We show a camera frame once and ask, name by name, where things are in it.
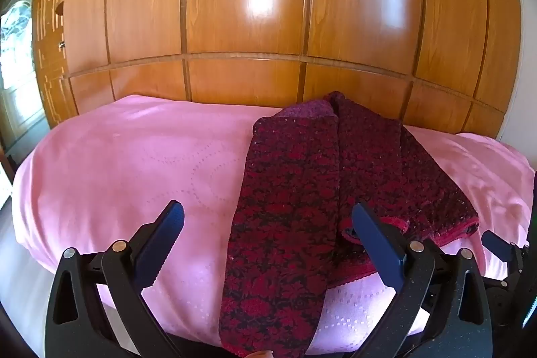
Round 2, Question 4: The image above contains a wooden wardrobe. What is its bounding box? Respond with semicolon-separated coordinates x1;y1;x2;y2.
33;0;523;141

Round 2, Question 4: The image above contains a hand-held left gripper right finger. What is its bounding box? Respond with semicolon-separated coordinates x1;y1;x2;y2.
351;202;494;358

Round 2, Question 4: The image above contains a red floral knit garment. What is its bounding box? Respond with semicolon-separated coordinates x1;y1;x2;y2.
218;91;481;357

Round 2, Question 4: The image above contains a pink bed blanket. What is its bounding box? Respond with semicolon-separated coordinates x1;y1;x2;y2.
12;94;536;347

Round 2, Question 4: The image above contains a glass door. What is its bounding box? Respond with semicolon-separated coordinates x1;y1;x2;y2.
0;0;38;151

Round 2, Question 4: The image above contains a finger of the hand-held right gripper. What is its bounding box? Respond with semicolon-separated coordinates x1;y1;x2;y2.
481;229;530;286

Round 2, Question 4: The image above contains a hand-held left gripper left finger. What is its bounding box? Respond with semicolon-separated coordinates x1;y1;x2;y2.
44;199;186;358

